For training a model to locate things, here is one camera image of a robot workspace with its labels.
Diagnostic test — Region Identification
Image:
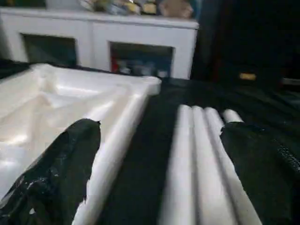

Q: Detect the white glass door cabinet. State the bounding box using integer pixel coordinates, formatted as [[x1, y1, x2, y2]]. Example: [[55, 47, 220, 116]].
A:
[[0, 7, 200, 80]]

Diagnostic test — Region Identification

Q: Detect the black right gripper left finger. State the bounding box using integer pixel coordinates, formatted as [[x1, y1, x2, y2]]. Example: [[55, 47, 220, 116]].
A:
[[0, 118, 102, 225]]

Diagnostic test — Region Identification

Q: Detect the black work mat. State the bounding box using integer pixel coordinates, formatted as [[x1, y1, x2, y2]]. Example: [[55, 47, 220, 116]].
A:
[[0, 60, 300, 225]]

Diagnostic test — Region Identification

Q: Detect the white plastic table leg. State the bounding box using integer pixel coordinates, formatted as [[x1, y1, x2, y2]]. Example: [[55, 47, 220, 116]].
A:
[[192, 105, 235, 225], [222, 109, 244, 124], [205, 107, 263, 225], [159, 104, 200, 225]]

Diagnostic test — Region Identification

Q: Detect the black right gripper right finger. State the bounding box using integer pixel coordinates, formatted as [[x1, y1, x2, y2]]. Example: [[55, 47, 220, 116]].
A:
[[219, 122, 300, 225]]

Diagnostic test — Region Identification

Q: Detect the small yellow label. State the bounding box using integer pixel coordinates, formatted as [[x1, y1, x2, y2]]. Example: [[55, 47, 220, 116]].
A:
[[239, 72, 256, 80]]

